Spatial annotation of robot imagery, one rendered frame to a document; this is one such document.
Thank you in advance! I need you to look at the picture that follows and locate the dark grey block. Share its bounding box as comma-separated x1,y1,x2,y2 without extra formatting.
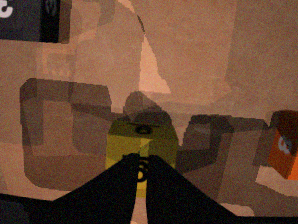
0,0,61,43

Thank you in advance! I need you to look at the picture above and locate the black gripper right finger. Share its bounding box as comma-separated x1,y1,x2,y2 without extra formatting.
145,155,298,224

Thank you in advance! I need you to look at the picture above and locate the orange block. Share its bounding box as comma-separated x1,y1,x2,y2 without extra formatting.
267,109,298,180

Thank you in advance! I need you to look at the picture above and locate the olive yellow block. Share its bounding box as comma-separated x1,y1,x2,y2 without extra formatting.
105,120,178,198

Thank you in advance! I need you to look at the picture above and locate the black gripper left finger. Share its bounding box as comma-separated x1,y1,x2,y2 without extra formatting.
0,153,140,224

